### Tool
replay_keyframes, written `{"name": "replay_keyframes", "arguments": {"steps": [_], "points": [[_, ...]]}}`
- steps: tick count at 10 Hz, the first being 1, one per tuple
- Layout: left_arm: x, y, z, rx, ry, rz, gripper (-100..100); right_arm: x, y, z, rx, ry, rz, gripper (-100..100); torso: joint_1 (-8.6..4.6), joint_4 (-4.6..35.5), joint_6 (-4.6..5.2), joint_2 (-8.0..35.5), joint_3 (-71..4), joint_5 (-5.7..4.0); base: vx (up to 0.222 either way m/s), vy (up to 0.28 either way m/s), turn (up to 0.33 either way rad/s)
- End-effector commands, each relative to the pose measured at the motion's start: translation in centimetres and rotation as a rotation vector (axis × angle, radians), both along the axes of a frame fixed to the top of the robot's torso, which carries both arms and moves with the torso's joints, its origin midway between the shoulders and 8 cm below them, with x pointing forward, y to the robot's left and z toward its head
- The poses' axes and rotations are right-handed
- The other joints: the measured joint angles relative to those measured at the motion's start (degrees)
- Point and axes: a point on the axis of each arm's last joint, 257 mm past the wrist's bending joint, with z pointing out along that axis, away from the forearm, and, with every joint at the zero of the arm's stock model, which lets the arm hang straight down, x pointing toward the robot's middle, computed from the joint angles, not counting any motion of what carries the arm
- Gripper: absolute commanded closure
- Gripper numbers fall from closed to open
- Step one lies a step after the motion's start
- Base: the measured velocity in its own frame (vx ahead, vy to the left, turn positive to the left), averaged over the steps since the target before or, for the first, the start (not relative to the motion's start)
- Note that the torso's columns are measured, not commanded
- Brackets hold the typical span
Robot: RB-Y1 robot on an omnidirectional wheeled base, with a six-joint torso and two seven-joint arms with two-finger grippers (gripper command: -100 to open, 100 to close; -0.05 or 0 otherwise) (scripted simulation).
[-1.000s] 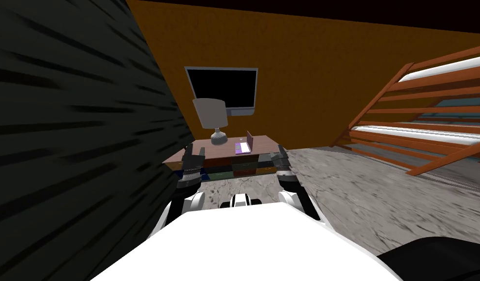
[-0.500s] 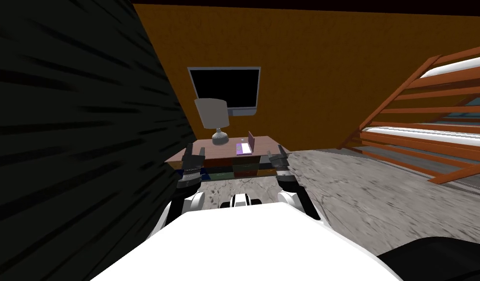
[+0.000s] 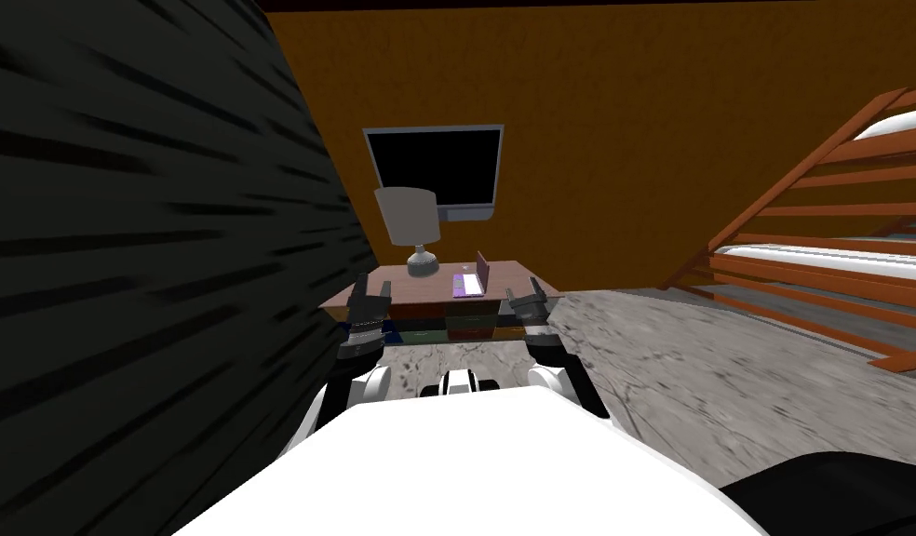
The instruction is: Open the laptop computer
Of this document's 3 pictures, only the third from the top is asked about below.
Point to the black screen with grey frame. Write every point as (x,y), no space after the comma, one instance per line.
(436,164)

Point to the orange wooden bunk bed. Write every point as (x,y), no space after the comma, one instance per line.
(823,260)

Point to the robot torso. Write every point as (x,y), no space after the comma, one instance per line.
(473,461)

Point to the purple laptop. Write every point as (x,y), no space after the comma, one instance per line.
(473,283)

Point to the brown desk with coloured drawers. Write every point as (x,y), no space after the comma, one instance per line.
(428,286)

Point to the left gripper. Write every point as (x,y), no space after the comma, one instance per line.
(367,314)

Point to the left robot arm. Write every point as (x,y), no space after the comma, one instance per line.
(369,383)

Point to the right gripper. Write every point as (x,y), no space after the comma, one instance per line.
(531,310)

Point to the grey table lamp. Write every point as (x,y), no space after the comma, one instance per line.
(407,216)

